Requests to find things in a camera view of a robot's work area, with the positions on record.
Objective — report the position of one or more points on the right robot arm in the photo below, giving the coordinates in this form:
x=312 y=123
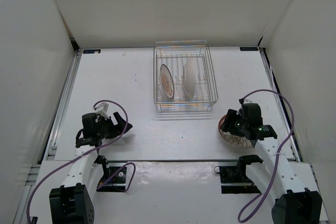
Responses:
x=268 y=169

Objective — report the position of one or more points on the white middle plate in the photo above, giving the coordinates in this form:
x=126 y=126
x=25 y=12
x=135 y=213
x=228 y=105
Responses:
x=189 y=79

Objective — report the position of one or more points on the right table label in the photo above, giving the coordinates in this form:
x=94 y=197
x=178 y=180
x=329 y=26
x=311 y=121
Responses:
x=248 y=48

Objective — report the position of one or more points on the table label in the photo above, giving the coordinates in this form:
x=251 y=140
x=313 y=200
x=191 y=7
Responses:
x=248 y=48
x=91 y=51

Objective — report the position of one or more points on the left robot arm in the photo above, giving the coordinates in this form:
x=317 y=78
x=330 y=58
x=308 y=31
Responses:
x=71 y=202

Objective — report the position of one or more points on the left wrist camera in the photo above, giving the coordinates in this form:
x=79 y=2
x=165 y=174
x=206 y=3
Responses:
x=101 y=109

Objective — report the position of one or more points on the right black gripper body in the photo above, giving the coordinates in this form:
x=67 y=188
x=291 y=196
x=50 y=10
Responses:
x=239 y=125

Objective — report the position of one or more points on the orange patterned plate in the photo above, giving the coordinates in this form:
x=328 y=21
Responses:
x=166 y=83

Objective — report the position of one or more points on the chrome wire dish rack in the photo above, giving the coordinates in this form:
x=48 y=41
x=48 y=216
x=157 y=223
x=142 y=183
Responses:
x=175 y=54

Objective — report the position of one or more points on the left table label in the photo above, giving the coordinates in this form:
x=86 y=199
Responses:
x=91 y=51

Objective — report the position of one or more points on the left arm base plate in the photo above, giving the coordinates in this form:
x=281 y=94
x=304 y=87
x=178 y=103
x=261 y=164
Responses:
x=117 y=184

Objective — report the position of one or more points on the flower patterned plate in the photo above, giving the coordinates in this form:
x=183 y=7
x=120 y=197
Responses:
x=233 y=140

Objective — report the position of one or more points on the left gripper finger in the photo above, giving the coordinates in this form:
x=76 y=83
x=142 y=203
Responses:
x=123 y=128
x=120 y=121

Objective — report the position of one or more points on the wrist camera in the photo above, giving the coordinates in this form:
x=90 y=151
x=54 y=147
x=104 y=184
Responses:
x=244 y=101
x=101 y=109

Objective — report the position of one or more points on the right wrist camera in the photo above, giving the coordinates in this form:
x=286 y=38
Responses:
x=244 y=101

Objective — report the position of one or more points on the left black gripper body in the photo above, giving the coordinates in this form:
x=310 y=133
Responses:
x=104 y=129

